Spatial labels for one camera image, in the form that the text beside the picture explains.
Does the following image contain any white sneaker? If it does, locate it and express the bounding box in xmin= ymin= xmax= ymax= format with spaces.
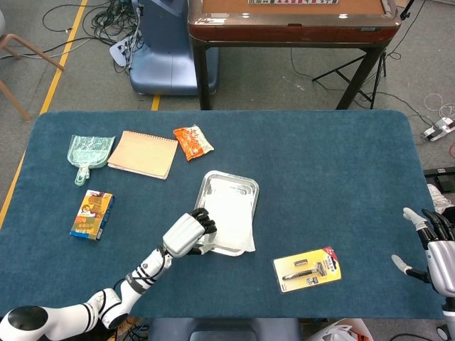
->
xmin=427 ymin=183 xmax=455 ymax=216

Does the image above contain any black foot pedal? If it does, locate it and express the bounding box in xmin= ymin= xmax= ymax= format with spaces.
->
xmin=423 ymin=165 xmax=455 ymax=195

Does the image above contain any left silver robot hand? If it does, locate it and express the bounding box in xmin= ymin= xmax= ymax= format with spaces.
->
xmin=162 ymin=207 xmax=218 ymax=259

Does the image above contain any silver metal tray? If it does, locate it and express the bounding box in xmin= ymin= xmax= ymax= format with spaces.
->
xmin=193 ymin=170 xmax=260 ymax=257

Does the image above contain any tan spiral notebook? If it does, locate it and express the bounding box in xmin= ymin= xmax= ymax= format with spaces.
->
xmin=107 ymin=130 xmax=179 ymax=180

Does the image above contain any blue grey robot torso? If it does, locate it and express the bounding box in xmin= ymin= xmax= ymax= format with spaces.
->
xmin=146 ymin=318 xmax=302 ymax=341

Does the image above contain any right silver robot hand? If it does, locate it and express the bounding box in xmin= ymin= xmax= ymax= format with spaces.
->
xmin=391 ymin=207 xmax=455 ymax=296

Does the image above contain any white paper napkin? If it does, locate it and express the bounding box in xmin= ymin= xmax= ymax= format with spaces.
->
xmin=193 ymin=194 xmax=257 ymax=254

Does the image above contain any brown mahjong table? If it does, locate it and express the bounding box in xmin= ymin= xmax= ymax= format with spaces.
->
xmin=186 ymin=0 xmax=402 ymax=111

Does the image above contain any wooden chair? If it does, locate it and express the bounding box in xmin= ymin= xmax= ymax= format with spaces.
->
xmin=0 ymin=33 xmax=65 ymax=122

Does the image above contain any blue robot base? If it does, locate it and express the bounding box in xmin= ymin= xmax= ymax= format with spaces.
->
xmin=109 ymin=0 xmax=220 ymax=97

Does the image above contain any black floor cable bundle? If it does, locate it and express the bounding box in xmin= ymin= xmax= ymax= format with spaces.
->
xmin=41 ymin=0 xmax=144 ymax=75

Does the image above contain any green plastic dustpan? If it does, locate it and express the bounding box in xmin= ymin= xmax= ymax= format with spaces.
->
xmin=67 ymin=134 xmax=117 ymax=187

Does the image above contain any white plastic bag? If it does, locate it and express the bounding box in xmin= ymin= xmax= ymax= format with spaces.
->
xmin=306 ymin=318 xmax=373 ymax=341

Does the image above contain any razor in yellow blister pack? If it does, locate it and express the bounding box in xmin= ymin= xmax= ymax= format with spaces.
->
xmin=272 ymin=247 xmax=343 ymax=293

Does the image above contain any blue table cloth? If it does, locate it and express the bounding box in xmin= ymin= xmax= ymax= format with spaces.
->
xmin=0 ymin=109 xmax=446 ymax=320

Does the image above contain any colourful printed carton box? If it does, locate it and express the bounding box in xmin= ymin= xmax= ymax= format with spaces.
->
xmin=69 ymin=189 xmax=115 ymax=242

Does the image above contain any orange white snack bag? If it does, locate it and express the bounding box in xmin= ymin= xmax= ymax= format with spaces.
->
xmin=173 ymin=124 xmax=215 ymax=162

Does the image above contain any white power strip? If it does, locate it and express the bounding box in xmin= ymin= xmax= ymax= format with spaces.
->
xmin=421 ymin=117 xmax=455 ymax=143

